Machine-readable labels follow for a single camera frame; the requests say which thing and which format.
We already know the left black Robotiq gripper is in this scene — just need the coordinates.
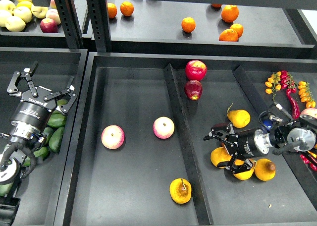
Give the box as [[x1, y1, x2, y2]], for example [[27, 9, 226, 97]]
[[7, 61, 77, 133]]

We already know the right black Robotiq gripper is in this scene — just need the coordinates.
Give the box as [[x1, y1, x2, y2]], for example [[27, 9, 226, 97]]
[[203, 122, 262, 174]]

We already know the yellow pear with stem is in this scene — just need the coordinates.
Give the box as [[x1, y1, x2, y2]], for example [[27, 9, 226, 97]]
[[169, 178, 192, 204]]

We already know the dark green avocado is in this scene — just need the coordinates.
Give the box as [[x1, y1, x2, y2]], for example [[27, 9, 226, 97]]
[[0, 183, 13, 196]]

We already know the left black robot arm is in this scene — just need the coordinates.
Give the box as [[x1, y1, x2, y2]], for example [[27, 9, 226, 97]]
[[0, 61, 77, 226]]

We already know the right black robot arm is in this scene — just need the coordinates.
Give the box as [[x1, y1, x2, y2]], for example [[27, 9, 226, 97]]
[[204, 102, 317, 173]]

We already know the yellow pear left pile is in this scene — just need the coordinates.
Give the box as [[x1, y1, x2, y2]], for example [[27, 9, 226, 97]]
[[211, 147, 231, 169]]

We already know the yellow pear pile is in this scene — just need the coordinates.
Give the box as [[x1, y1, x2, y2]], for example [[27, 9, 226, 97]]
[[211, 147, 231, 169], [233, 160, 256, 180]]

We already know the green avocado top right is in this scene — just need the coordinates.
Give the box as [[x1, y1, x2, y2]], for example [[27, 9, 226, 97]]
[[57, 99, 68, 107]]

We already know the yellow pear upper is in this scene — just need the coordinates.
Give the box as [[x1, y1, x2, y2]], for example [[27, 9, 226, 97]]
[[227, 103, 251, 128]]

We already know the yellow pear middle pile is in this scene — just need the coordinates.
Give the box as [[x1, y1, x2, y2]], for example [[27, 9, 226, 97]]
[[233, 160, 256, 180]]

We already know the green avocado centre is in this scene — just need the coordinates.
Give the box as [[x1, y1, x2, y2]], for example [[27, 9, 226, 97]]
[[43, 126, 54, 145]]

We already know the yellow pear brown end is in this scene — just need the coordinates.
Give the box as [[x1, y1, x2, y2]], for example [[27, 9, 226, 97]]
[[254, 159, 276, 181]]

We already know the green avocado right column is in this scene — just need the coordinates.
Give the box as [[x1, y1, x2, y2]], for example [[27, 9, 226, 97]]
[[49, 126, 65, 153]]

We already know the green avocado lower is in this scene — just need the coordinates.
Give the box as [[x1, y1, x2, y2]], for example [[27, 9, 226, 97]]
[[23, 146, 50, 167]]

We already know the red chili pepper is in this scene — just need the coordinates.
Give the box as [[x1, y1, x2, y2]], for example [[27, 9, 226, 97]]
[[286, 89, 301, 119]]

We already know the dark red apple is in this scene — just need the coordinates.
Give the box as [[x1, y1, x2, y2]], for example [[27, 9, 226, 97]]
[[184, 80, 203, 101]]

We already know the red apple upper shelf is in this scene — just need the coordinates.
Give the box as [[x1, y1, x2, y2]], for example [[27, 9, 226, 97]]
[[40, 18, 58, 33]]

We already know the mixed cherry tomatoes lower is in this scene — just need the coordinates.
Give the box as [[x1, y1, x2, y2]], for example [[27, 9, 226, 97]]
[[300, 151, 317, 171]]

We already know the pink apple centre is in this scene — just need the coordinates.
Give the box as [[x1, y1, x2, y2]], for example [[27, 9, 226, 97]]
[[153, 116, 175, 139]]

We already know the pink apple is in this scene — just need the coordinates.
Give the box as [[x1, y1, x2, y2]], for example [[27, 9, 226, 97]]
[[101, 125, 125, 150], [153, 116, 175, 139]]

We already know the pale yellow apple front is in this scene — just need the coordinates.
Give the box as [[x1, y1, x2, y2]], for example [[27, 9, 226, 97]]
[[5, 16, 26, 32]]

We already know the pale yellow apple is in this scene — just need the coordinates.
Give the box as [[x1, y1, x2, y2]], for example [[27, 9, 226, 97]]
[[5, 16, 26, 32], [13, 6, 32, 23]]

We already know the cherry tomato vine left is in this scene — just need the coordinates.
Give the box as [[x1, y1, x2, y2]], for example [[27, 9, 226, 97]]
[[264, 70, 297, 100]]

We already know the pink apple right edge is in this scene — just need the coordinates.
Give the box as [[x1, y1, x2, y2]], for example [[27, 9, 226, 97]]
[[300, 108, 317, 118]]

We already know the pink apple left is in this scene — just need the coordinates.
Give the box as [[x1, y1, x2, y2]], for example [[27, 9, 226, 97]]
[[101, 125, 125, 150]]

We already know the pale yellow apple stem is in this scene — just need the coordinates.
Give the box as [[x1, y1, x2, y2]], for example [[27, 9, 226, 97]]
[[31, 5, 49, 19]]

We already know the yellow cherry tomato vine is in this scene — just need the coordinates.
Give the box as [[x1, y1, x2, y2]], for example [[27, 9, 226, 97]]
[[297, 81, 317, 109]]

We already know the peach pink apple shelf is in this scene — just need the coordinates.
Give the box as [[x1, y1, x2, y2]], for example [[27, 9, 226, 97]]
[[46, 8, 61, 25]]

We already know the bright red apple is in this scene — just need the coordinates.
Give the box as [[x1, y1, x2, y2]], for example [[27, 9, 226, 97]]
[[185, 60, 207, 81]]

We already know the pale yellow apple middle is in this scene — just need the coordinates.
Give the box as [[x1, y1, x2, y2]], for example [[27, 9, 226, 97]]
[[13, 6, 32, 23]]

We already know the orange fruit front right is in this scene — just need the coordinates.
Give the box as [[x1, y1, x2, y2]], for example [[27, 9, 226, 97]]
[[218, 29, 239, 42]]

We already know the orange fruit far left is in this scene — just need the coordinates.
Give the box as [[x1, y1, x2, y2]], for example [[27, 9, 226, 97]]
[[107, 2, 117, 19]]

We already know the orange fruit right small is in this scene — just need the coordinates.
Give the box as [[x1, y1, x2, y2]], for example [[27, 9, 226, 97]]
[[230, 23, 244, 38]]

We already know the orange fruit centre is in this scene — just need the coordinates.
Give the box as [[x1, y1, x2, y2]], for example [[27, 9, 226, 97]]
[[181, 17, 196, 33]]

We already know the large orange fruit top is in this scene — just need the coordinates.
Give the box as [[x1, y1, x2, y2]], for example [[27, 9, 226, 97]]
[[221, 4, 239, 23]]

